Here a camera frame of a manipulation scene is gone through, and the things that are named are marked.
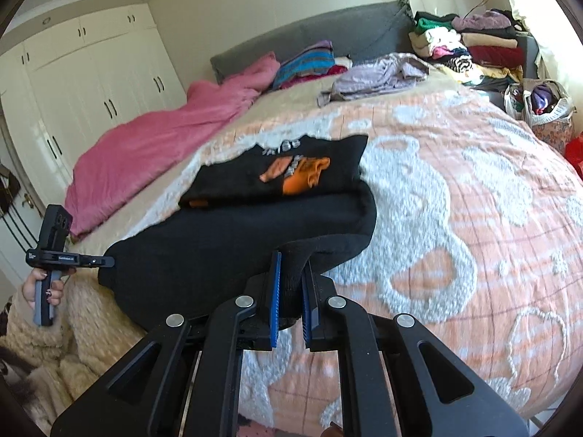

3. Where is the person's left hand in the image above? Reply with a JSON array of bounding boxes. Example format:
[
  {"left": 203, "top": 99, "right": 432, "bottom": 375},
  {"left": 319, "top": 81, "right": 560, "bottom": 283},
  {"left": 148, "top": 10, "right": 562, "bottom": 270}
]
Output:
[{"left": 22, "top": 269, "right": 65, "bottom": 312}]

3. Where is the white wardrobe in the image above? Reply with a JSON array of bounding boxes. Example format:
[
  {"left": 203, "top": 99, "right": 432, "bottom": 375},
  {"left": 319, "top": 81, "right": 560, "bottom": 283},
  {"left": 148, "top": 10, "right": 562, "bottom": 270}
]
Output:
[{"left": 0, "top": 4, "right": 188, "bottom": 192}]

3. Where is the dark red pillow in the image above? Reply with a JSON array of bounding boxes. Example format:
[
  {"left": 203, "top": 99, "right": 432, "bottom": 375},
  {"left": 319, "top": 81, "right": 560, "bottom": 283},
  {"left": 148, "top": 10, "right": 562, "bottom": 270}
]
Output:
[{"left": 282, "top": 57, "right": 353, "bottom": 88}]

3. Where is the grey padded headboard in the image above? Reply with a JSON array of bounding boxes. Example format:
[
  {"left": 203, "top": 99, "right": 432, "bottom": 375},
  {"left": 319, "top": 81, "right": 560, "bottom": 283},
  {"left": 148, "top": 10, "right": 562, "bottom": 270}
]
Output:
[{"left": 210, "top": 0, "right": 461, "bottom": 85}]

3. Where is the brown hanging bag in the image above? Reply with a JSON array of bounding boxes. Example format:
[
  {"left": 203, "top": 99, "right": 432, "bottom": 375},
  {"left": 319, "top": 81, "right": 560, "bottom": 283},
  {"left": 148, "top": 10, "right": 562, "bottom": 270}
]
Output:
[{"left": 0, "top": 163, "right": 22, "bottom": 216}]

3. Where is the lilac crumpled garment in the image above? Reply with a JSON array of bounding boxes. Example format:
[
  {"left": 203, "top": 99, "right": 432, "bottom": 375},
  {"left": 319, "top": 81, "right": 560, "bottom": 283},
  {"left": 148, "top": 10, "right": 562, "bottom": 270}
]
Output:
[{"left": 318, "top": 52, "right": 439, "bottom": 106}]

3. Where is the bag full of clothes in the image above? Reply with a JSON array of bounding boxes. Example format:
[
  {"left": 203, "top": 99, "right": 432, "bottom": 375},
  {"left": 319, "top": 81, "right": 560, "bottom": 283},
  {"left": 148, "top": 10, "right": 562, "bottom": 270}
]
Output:
[{"left": 503, "top": 78, "right": 577, "bottom": 155}]

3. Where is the stack of folded clothes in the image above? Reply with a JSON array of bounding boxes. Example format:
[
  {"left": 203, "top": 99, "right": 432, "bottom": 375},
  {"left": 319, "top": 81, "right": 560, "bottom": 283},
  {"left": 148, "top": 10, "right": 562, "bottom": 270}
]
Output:
[{"left": 407, "top": 8, "right": 529, "bottom": 88}]

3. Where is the striped pillow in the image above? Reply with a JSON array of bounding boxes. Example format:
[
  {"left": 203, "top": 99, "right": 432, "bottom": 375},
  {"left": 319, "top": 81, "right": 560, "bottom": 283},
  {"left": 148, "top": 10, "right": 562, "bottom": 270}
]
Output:
[{"left": 272, "top": 40, "right": 335, "bottom": 89}]

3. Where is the cream curtain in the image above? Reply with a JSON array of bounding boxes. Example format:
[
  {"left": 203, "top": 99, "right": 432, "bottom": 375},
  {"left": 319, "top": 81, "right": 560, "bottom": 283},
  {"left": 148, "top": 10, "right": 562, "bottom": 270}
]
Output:
[{"left": 491, "top": 0, "right": 583, "bottom": 117}]

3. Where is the pink blanket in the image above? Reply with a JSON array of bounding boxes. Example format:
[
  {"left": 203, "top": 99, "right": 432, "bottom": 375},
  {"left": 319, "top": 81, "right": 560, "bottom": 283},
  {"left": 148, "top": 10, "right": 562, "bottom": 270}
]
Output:
[{"left": 64, "top": 52, "right": 281, "bottom": 237}]

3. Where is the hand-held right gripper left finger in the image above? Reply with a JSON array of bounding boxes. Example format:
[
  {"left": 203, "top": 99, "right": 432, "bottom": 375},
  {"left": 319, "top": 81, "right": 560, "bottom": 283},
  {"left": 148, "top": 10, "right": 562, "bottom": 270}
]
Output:
[{"left": 50, "top": 250, "right": 283, "bottom": 437}]

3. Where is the person's left forearm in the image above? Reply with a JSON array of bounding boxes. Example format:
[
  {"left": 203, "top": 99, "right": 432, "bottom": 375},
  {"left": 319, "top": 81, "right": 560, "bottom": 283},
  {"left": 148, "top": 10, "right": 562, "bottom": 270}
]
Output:
[{"left": 0, "top": 289, "right": 70, "bottom": 374}]

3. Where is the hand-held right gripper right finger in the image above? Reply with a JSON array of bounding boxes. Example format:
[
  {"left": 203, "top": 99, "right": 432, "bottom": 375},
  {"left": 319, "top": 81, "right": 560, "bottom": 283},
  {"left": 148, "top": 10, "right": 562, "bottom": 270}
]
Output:
[{"left": 301, "top": 265, "right": 531, "bottom": 437}]

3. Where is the black sweater with orange cuffs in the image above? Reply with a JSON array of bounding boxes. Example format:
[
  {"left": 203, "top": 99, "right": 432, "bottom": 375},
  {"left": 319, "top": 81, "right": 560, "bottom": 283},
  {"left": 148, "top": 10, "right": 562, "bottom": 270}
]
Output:
[{"left": 98, "top": 134, "right": 379, "bottom": 333}]

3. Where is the red object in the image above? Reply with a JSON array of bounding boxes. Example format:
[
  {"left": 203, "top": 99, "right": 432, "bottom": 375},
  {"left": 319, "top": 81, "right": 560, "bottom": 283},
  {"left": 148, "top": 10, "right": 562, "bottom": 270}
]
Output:
[{"left": 564, "top": 133, "right": 583, "bottom": 174}]

